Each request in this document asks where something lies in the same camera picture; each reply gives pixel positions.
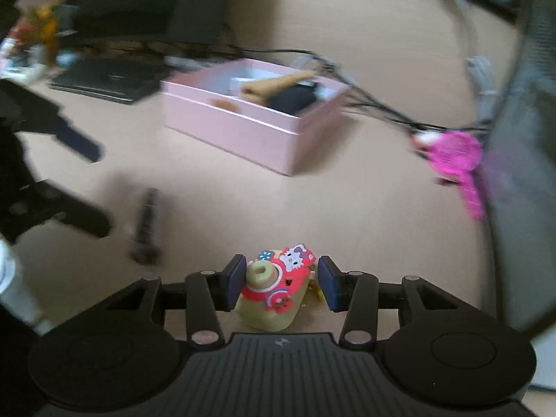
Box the grey cable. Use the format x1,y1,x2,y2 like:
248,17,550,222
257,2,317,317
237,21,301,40
439,0,498,118

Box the black tube packet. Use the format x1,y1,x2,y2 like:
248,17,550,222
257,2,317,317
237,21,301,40
129,188,162,265

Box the pink toy racket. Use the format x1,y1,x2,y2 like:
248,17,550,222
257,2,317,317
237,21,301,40
428,130,486,220

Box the black plush toy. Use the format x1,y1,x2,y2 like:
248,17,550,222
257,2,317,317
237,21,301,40
269,82,324,117

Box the brown plush toy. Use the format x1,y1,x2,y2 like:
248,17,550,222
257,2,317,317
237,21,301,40
240,69,318,106

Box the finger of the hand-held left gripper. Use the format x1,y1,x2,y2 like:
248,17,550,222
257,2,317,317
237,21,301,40
9,180,112,240
13,91,106,163

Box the yellow toy camera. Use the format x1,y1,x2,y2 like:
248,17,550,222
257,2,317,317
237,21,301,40
235,243,324,331

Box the black laptop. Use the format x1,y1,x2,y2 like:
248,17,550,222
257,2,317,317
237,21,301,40
49,58,172,105

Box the white computer case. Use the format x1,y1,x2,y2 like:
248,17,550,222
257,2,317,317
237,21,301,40
482,0,556,335

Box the orange toy figure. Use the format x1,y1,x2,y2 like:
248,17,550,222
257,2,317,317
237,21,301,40
9,2,59,64

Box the black cables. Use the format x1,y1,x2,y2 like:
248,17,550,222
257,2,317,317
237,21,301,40
226,46,487,135

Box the orange cookie toy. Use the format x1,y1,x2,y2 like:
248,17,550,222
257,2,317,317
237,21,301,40
211,97,242,113

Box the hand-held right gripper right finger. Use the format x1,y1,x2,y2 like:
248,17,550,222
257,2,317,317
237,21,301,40
317,255,457,349

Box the pink cardboard box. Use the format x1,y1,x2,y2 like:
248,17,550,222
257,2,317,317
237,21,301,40
160,58,352,177

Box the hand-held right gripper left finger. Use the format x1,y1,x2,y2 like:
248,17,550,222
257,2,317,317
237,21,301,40
106,254,248,349

